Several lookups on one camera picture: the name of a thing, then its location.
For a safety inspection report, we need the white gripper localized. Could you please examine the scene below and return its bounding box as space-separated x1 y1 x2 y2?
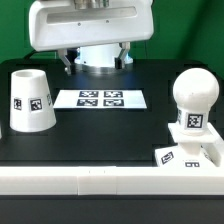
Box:
29 0 154 75

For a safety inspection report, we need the white front wall bar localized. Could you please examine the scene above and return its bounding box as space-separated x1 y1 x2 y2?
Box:
0 167 224 195

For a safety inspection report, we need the white lamp base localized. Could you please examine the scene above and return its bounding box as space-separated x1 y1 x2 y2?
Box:
155 123 224 168

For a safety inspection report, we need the white marker sheet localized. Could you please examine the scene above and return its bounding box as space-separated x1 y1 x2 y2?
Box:
54 90 147 109

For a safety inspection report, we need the white lamp shade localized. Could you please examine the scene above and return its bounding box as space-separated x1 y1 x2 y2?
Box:
10 69 56 132

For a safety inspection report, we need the black cable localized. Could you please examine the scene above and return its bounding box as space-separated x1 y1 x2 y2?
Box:
23 49 39 60

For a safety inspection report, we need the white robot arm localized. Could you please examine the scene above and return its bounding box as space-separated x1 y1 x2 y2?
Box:
29 0 154 74

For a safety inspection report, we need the white lamp bulb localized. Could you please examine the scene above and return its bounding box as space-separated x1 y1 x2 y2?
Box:
173 68 219 136

